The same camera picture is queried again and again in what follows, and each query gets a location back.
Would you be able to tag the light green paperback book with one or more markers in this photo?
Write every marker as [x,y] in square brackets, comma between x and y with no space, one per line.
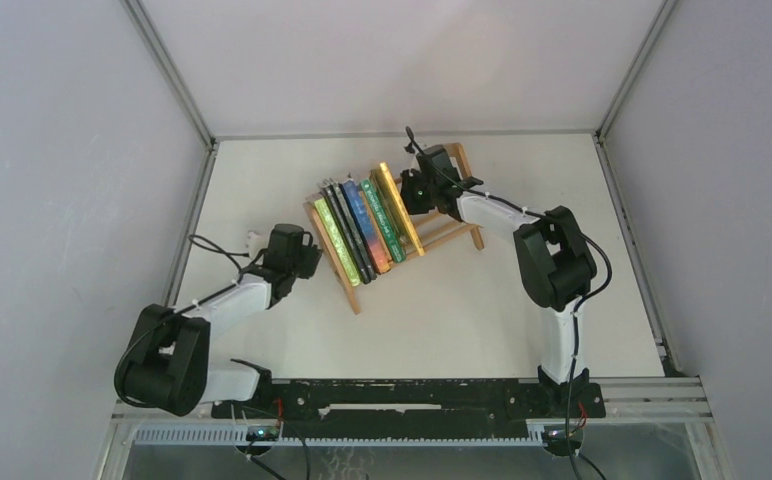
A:
[337,240]

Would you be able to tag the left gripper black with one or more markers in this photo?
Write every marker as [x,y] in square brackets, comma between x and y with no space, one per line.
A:
[312,255]

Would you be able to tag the green Macmillan book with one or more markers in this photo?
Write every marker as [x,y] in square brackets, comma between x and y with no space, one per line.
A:
[386,226]

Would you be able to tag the white cable duct strip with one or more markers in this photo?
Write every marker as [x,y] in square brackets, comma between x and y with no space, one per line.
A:
[263,435]

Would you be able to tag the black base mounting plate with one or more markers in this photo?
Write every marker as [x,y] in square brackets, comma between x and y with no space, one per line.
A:
[430,408]

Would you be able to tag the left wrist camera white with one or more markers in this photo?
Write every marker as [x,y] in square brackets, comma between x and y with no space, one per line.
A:
[255,242]

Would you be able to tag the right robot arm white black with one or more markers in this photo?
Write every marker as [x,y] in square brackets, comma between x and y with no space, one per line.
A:
[554,259]

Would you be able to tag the orange booklet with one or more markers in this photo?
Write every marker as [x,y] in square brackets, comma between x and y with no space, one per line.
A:
[376,227]

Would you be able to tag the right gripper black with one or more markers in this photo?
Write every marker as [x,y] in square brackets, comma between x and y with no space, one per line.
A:
[408,177]

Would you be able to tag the wooden book rack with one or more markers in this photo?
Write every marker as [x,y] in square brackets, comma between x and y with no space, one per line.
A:
[433,228]

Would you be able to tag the blue Jane Eyre book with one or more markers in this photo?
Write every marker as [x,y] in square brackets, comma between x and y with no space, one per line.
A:
[375,248]

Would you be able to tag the thin dark book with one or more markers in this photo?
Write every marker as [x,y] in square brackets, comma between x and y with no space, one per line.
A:
[330,195]

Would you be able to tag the Alice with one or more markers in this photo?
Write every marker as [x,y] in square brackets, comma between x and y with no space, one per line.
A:
[366,261]

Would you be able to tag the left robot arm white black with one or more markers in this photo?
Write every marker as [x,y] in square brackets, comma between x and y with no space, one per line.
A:
[167,364]

